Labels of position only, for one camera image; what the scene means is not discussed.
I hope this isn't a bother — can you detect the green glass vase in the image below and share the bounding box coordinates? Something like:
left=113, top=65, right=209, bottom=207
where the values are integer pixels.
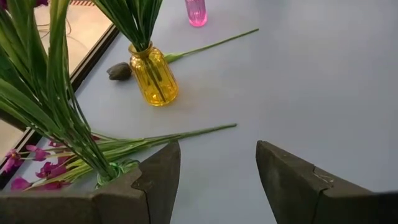
left=95, top=158, right=141, bottom=189

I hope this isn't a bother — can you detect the purple artificial flower bunch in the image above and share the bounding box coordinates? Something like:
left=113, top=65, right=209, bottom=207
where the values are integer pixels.
left=46, top=0, right=119, bottom=181
left=0, top=123, right=238, bottom=191
left=0, top=0, right=116, bottom=181

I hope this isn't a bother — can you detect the blue table mat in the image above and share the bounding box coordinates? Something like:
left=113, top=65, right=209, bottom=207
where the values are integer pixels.
left=0, top=0, right=398, bottom=224

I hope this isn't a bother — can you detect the blue artificial flower bunch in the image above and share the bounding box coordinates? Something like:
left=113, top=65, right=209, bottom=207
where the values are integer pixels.
left=136, top=0, right=164, bottom=52
left=118, top=0, right=156, bottom=52

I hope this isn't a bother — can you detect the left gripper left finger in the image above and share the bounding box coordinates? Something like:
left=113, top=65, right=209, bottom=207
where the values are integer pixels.
left=0, top=141, right=182, bottom=224

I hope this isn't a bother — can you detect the pink glass vase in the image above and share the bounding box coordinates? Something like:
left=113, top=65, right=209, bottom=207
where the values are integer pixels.
left=185, top=0, right=208, bottom=28

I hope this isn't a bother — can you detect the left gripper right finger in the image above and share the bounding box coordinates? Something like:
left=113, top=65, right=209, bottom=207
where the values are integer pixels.
left=256, top=140, right=398, bottom=224

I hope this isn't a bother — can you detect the green grass bunch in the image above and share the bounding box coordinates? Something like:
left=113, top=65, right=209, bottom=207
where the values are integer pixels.
left=93, top=0, right=147, bottom=52

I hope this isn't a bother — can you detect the yellow glass vase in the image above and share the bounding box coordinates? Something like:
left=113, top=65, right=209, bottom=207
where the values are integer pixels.
left=128, top=42, right=180, bottom=107

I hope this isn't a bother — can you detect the black artificial tulip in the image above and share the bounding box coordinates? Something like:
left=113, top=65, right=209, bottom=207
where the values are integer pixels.
left=106, top=27, right=260, bottom=81

